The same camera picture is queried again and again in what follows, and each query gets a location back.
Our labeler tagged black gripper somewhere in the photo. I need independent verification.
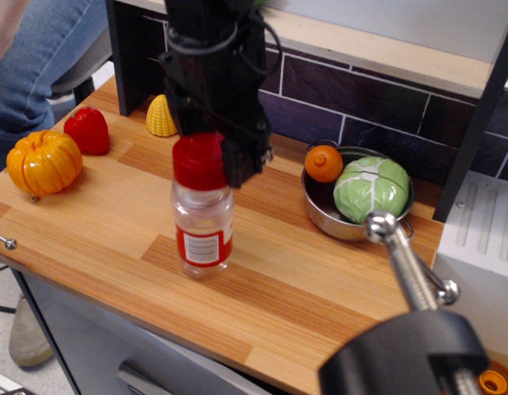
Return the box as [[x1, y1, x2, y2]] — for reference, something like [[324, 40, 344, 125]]
[[159, 49, 273, 188]]

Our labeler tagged red plastic cap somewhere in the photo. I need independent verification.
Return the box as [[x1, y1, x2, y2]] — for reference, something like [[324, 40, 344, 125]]
[[172, 132, 228, 191]]

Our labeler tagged clear plastic jar red label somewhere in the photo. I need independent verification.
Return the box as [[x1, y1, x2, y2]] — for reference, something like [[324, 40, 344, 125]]
[[171, 182, 234, 280]]

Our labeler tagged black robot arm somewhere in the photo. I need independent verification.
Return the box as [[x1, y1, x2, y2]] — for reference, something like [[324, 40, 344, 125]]
[[159, 1, 282, 188]]

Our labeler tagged orange clamp cap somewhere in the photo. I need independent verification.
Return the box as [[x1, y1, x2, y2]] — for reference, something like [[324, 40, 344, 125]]
[[478, 369, 508, 395]]

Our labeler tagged yellow toy corn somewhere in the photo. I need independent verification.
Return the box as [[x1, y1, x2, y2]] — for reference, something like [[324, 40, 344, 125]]
[[146, 95, 178, 137]]

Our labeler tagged orange toy fruit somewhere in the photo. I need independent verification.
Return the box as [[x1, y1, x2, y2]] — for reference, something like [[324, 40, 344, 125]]
[[305, 145, 344, 184]]

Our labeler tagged silver metal pot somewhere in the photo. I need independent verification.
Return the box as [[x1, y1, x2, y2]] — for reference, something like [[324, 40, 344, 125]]
[[301, 140, 414, 241]]

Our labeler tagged red toy bell pepper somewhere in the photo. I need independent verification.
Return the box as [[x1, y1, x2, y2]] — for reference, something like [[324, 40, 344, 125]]
[[63, 106, 110, 155]]

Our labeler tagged grey office chair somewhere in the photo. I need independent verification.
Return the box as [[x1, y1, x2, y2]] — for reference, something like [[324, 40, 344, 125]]
[[49, 29, 112, 105]]

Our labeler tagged green toy cabbage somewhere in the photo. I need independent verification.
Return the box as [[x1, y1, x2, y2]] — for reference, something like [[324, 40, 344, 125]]
[[333, 156, 410, 224]]

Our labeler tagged orange toy pumpkin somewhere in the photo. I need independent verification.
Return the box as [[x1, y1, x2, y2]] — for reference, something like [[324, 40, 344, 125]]
[[7, 130, 82, 195]]

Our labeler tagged person leg in jeans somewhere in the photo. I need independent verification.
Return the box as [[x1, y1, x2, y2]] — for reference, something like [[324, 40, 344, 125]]
[[0, 1, 108, 172]]

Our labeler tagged dark shelf with brick backsplash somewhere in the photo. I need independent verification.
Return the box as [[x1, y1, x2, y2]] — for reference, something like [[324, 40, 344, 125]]
[[107, 1, 508, 221]]

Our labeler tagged small metal rod with ball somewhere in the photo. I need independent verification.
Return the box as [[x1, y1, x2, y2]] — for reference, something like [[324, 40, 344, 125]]
[[0, 235, 16, 250]]

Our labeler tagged white grooved drain board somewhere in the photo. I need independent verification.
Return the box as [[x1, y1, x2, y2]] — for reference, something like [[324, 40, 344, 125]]
[[439, 171, 508, 278]]

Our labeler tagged beige shoe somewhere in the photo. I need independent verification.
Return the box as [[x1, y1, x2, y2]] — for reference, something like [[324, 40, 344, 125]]
[[8, 297, 53, 368]]

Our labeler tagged black clamp with metal screw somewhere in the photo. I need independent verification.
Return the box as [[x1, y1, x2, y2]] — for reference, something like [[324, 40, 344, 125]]
[[319, 211, 490, 394]]

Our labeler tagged grey drawer handle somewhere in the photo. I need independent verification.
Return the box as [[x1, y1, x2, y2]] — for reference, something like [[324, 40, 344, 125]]
[[116, 363, 171, 395]]

